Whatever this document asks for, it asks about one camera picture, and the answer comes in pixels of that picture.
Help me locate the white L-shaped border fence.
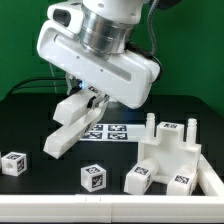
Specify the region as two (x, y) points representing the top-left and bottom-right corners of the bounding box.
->
(0, 157), (224, 223)

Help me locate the black cable bundle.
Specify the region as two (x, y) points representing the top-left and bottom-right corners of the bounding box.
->
(4, 75), (69, 98)

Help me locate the white long side bar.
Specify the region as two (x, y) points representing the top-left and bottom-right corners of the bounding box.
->
(53, 89), (96, 126)
(43, 101), (108, 159)

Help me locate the white cube nut with tag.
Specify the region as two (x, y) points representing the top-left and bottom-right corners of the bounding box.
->
(81, 164), (106, 192)

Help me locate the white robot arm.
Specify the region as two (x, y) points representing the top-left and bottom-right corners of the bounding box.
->
(37, 0), (181, 108)

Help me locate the white cube nut far left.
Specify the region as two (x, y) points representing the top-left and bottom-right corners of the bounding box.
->
(1, 152), (27, 176)

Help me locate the grey cable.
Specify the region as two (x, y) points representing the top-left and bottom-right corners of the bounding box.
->
(126, 0), (164, 81)

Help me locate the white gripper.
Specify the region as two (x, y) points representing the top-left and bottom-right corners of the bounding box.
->
(37, 20), (160, 109)

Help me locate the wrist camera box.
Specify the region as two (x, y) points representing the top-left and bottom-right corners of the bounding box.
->
(47, 1), (84, 34)

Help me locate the white chair seat part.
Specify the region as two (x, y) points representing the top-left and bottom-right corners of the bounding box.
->
(137, 113), (201, 183)

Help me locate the white flat chair back panel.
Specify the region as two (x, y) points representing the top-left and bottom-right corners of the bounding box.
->
(81, 124), (145, 142)

